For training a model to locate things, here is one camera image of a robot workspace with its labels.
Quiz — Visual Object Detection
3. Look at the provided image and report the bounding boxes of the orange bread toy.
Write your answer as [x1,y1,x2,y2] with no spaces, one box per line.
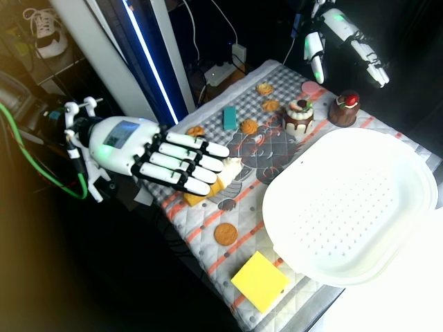
[182,157,243,208]

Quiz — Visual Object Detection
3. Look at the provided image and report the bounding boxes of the white cream cupcake toy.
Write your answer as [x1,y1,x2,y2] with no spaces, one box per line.
[282,98,315,138]

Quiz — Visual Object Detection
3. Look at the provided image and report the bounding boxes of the chocolate cupcake with strawberry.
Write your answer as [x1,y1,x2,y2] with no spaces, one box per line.
[327,89,361,128]

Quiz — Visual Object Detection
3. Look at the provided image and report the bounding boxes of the large white perforated tray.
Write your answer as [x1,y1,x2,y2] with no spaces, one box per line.
[262,127,440,288]

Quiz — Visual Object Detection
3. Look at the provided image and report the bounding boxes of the teal block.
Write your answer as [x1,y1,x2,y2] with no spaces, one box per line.
[222,106,238,131]

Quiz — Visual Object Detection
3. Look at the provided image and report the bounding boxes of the white power strip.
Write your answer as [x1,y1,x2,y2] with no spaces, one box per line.
[204,64,236,87]

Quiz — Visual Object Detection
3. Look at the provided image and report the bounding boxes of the white and black shoe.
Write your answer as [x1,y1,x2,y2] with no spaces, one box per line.
[22,6,69,58]

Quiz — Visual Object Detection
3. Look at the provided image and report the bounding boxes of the round flat brown cookie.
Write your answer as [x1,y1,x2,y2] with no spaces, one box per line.
[213,223,238,247]

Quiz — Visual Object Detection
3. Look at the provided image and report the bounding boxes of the grey quilt with bear print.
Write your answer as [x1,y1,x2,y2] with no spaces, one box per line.
[140,59,437,332]

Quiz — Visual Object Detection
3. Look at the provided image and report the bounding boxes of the white power adapter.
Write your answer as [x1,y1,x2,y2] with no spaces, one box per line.
[230,43,247,65]

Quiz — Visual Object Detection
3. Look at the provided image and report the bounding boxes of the yellow square sponge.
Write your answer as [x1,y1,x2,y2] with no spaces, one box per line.
[230,250,291,305]

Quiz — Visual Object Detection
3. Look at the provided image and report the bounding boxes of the pink disc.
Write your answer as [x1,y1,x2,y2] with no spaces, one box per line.
[300,81,323,94]

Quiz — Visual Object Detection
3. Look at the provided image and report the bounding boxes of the green cable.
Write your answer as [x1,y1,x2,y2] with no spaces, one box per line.
[0,102,89,201]

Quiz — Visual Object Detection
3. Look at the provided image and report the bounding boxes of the white post with light strip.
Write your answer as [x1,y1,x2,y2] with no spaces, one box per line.
[48,0,197,127]

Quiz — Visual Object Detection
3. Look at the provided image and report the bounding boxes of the blue cable plug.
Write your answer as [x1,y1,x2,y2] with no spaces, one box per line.
[291,12,302,39]

